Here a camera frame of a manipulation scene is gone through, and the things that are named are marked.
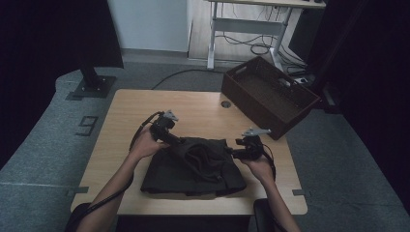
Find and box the person's right hand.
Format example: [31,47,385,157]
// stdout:
[241,157,276,187]

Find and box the dark grey garment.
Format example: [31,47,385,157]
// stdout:
[139,136,248,198]

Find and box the hand-held gripper cable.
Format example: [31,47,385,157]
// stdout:
[66,110,164,232]
[260,143,278,182]

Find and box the white frame desk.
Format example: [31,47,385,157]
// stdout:
[206,0,327,73]

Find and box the black stand base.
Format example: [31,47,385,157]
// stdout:
[317,81,342,114]

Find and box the black stand with base plate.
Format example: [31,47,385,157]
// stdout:
[72,61,118,100]

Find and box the right hand-held gripper cable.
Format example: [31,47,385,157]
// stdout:
[260,143,278,182]

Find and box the bundle of black cables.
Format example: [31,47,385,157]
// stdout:
[215,32,306,71]

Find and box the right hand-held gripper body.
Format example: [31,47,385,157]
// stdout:
[240,127,273,161]

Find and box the brown woven basket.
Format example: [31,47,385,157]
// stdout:
[220,56,321,141]

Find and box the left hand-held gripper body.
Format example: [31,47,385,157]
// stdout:
[149,109,179,143]

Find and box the person's left hand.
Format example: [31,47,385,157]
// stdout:
[129,127,169,162]

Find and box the black curtain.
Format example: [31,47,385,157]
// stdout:
[0,0,125,169]
[306,0,410,214]

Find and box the left hand-held gripper cable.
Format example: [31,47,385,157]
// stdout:
[66,110,164,232]

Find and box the black floor cable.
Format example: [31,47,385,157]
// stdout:
[151,68,226,91]

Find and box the black computer case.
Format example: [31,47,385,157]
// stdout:
[288,8,320,63]

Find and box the black chair armrest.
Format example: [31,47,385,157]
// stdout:
[253,198,278,232]
[66,202,98,232]

